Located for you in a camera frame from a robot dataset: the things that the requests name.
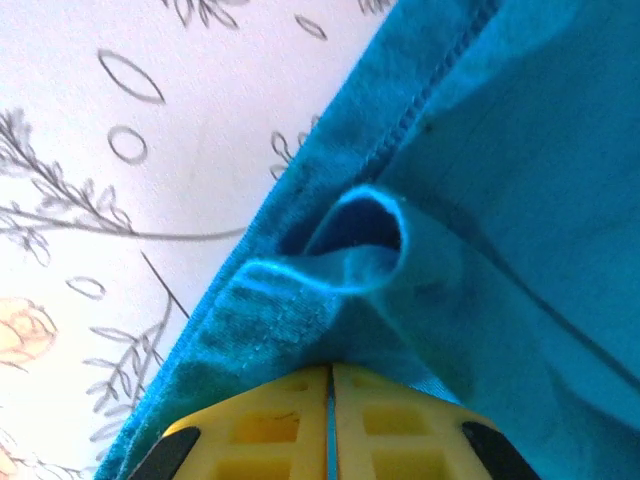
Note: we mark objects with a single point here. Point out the blue t-shirt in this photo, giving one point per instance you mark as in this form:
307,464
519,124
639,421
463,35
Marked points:
500,200

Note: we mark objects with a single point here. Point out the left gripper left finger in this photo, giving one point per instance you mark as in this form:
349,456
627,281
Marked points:
270,430

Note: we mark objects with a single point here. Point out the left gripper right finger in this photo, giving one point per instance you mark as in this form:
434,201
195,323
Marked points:
400,430

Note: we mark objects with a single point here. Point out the floral tablecloth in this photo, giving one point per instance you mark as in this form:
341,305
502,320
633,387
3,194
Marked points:
100,200

